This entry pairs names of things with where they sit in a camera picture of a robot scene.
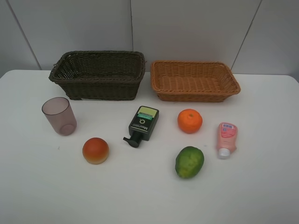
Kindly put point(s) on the black green pump bottle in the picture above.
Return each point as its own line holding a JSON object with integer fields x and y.
{"x": 142, "y": 125}

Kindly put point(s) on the orange tangerine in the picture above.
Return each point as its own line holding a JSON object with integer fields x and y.
{"x": 189, "y": 121}

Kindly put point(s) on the green lime fruit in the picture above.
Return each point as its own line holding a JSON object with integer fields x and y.
{"x": 189, "y": 162}

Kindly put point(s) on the pink lotion bottle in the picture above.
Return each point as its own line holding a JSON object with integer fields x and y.
{"x": 226, "y": 140}

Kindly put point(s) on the translucent purple plastic cup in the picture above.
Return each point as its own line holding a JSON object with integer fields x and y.
{"x": 60, "y": 115}

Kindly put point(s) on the orange wicker basket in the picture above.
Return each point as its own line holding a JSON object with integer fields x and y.
{"x": 181, "y": 81}

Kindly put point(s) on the round brown bread bun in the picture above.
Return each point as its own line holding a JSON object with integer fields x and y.
{"x": 95, "y": 151}

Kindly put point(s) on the dark brown wicker basket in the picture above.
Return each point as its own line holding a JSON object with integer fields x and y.
{"x": 99, "y": 75}

